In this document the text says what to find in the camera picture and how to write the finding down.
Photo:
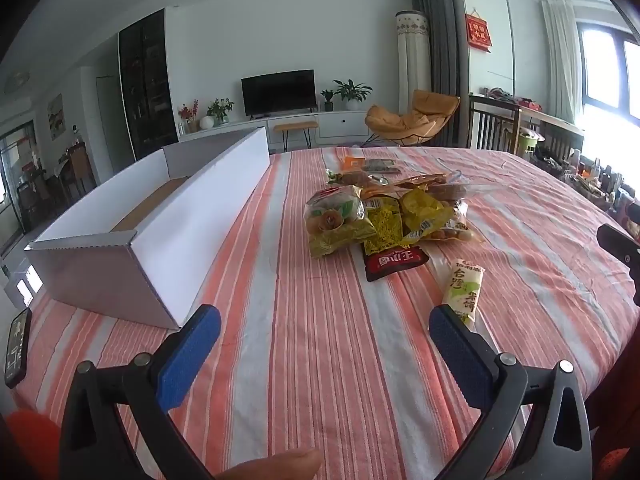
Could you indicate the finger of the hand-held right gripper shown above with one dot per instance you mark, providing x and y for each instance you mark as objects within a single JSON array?
[{"x": 617, "y": 242}]

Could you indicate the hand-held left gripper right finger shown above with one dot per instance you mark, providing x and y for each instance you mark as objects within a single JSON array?
[{"x": 460, "y": 355}]

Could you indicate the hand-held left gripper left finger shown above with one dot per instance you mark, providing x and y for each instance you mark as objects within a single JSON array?
[{"x": 187, "y": 355}]

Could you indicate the white green roll packet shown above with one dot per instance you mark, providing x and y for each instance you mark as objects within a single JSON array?
[{"x": 465, "y": 285}]

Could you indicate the dark red snack packet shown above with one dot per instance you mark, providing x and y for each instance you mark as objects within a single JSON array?
[{"x": 395, "y": 262}]

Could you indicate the white cardboard box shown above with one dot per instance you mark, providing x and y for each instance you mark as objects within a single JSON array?
[{"x": 200, "y": 220}]

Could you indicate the yellow nut packet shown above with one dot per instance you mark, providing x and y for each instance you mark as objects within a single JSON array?
[{"x": 425, "y": 210}]

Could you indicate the yellow printed snack packet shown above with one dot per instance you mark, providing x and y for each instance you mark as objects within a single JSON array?
[{"x": 382, "y": 225}]

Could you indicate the clear brown bread bag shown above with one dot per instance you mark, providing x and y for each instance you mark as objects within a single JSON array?
[{"x": 450, "y": 191}]

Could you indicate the green pastry packet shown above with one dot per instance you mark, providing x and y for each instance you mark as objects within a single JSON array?
[{"x": 332, "y": 215}]

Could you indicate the dark brown snack packet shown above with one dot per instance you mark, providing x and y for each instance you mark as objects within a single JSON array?
[{"x": 380, "y": 165}]

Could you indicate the brown pastry packet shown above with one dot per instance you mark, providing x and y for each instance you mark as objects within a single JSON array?
[{"x": 350, "y": 177}]

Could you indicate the orange label dark packet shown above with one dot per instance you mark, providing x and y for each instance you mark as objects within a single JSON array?
[{"x": 354, "y": 162}]

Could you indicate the person's left hand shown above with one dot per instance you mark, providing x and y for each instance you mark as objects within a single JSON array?
[{"x": 280, "y": 466}]

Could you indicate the row of small bottles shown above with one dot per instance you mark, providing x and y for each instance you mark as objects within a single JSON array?
[{"x": 595, "y": 180}]

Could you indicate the orange striped tablecloth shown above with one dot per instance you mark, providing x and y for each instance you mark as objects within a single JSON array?
[{"x": 310, "y": 360}]

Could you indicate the green plastic basket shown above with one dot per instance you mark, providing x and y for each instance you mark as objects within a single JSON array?
[{"x": 529, "y": 142}]

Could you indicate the black smartphone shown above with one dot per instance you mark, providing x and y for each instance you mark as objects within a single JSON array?
[{"x": 17, "y": 345}]

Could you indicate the dark wooden railing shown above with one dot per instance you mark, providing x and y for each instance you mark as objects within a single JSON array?
[{"x": 492, "y": 125}]

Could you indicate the dark framed window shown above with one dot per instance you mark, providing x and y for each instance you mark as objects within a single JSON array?
[{"x": 605, "y": 70}]

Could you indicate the white curtain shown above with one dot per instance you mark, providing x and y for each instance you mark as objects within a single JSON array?
[{"x": 560, "y": 60}]

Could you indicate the brown wooden desk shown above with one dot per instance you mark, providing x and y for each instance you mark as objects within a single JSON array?
[{"x": 80, "y": 165}]

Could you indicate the white round vase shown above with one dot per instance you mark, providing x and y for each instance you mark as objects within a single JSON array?
[{"x": 207, "y": 122}]

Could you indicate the orange lounge chair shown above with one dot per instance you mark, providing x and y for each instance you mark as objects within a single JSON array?
[{"x": 425, "y": 110}]

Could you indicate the red flowers in vase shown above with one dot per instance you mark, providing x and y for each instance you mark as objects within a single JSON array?
[{"x": 190, "y": 112}]

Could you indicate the bushy green plant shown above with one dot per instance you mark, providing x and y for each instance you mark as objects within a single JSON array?
[{"x": 220, "y": 109}]

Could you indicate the glass balcony door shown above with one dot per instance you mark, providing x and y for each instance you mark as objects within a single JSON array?
[{"x": 15, "y": 170}]

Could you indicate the wooden stool with black legs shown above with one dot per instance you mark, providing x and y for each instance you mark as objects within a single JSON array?
[{"x": 296, "y": 125}]

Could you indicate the white television cabinet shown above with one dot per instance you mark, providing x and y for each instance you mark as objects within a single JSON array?
[{"x": 345, "y": 122}]

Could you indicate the dark glass display cabinet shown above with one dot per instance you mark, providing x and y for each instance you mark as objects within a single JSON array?
[{"x": 147, "y": 85}]

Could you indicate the grey curtain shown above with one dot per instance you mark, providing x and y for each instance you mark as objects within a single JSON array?
[{"x": 440, "y": 35}]

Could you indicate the white covered standing air conditioner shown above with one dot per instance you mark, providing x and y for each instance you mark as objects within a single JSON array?
[{"x": 412, "y": 60}]

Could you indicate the black flat television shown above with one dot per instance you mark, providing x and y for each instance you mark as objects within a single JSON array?
[{"x": 277, "y": 92}]

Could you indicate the large potted green plant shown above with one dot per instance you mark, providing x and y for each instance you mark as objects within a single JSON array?
[{"x": 352, "y": 91}]

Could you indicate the small potted green plant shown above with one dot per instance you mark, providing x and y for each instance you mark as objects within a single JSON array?
[{"x": 327, "y": 102}]

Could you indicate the red wall hanging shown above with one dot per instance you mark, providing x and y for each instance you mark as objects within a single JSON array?
[{"x": 477, "y": 32}]

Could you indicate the framed wall painting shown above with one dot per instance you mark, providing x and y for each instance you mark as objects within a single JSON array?
[{"x": 55, "y": 117}]

